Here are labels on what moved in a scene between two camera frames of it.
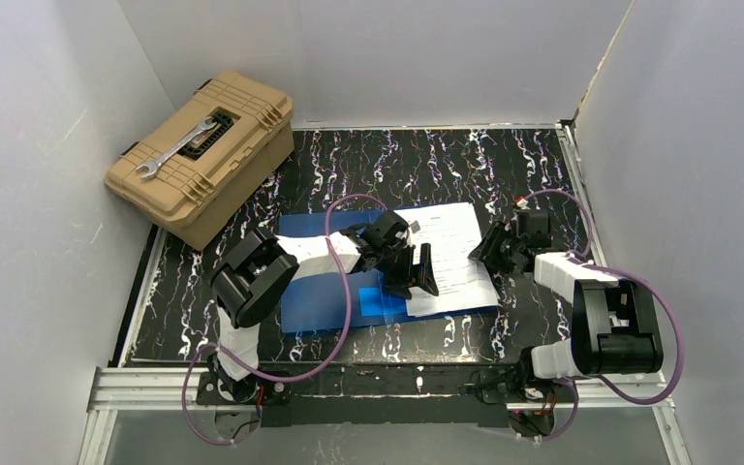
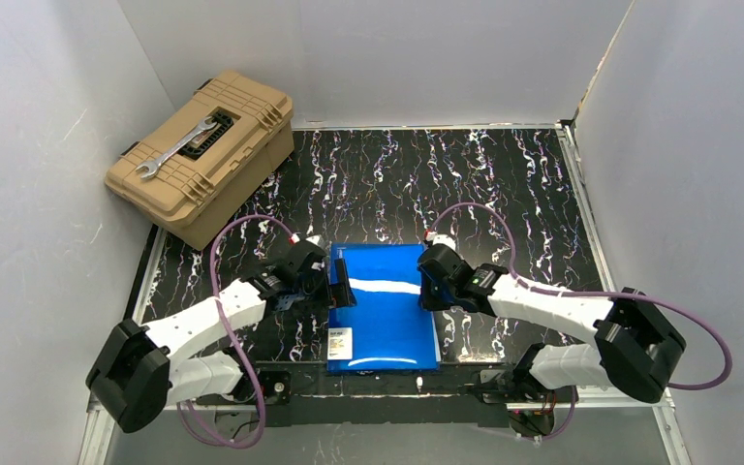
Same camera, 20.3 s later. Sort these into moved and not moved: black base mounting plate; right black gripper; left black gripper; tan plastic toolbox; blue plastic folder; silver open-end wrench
Moved: right black gripper; left black gripper; blue plastic folder
Not moved: black base mounting plate; tan plastic toolbox; silver open-end wrench
